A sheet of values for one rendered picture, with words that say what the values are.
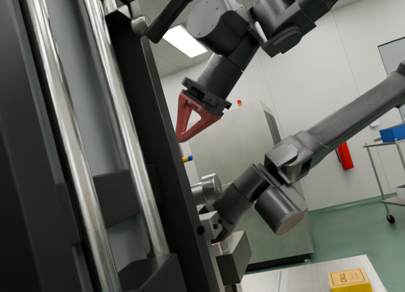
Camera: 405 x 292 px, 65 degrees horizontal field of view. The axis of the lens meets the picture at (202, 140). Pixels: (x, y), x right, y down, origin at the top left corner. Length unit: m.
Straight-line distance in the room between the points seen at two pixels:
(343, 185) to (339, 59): 1.83
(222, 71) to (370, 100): 0.35
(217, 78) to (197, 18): 0.10
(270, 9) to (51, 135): 0.39
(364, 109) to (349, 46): 4.52
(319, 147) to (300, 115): 4.41
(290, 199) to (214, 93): 0.22
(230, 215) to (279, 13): 0.34
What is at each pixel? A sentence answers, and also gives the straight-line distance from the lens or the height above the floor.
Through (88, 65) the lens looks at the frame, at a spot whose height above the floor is 1.31.
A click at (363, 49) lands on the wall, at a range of 5.23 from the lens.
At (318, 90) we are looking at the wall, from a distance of 5.06.
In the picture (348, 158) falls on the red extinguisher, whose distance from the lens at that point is 4.90.
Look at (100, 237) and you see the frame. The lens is 0.17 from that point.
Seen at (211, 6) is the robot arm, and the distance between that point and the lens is 0.46.
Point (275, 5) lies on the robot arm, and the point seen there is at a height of 1.40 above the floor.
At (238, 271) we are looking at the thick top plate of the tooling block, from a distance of 0.69.
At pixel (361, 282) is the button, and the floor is 0.92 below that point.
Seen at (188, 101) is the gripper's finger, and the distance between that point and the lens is 0.51.
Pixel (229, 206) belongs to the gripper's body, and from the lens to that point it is 0.57.
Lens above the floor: 1.22
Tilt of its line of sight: 4 degrees up
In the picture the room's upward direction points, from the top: 16 degrees counter-clockwise
